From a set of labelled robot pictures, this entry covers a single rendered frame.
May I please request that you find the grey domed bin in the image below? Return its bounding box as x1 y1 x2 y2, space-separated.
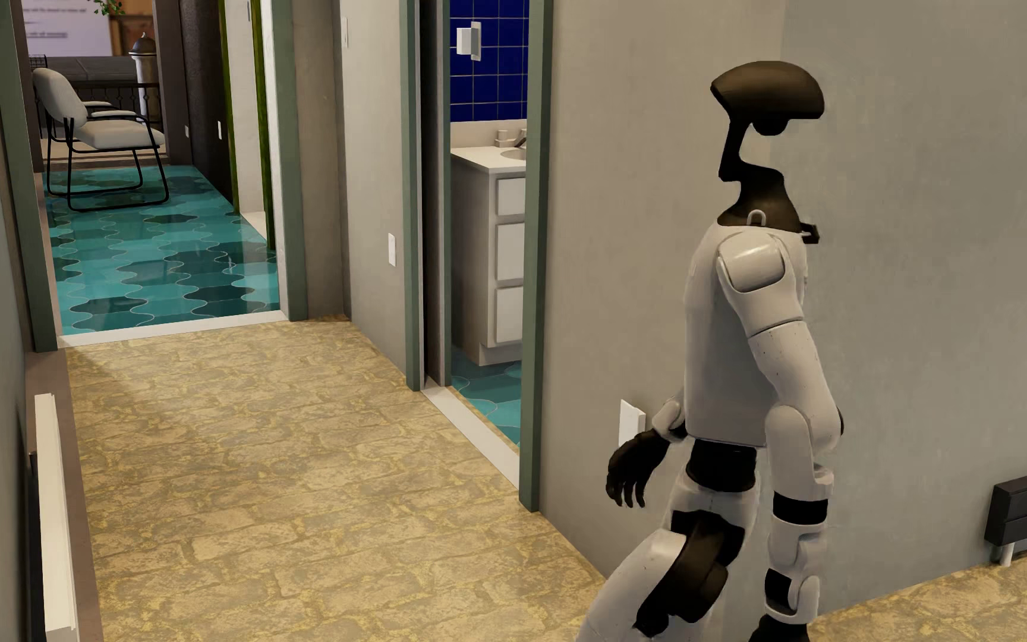
129 32 160 119

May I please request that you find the black robot head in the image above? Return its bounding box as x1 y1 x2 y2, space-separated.
710 61 827 228

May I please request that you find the white wall poster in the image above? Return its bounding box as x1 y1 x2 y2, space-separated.
21 0 114 58

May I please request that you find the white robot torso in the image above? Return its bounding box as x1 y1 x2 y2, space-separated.
681 221 813 493

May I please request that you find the white baseboard heater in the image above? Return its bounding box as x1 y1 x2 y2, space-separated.
29 392 80 642

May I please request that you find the white bathroom vanity cabinet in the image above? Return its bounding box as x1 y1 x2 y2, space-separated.
450 145 528 367

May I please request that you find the white cushioned black-frame chair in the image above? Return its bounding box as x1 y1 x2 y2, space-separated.
31 67 171 212

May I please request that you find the green hallway door frame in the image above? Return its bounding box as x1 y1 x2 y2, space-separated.
0 0 310 353

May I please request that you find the green bathroom door frame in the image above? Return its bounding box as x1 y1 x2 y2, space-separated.
399 0 556 514

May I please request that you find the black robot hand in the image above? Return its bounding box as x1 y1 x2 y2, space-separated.
749 615 812 642
605 430 672 510

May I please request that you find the white wall outlet plate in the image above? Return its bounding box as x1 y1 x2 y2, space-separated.
618 399 647 448

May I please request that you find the white and black left robot leg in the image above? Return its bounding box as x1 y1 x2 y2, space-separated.
574 471 761 642

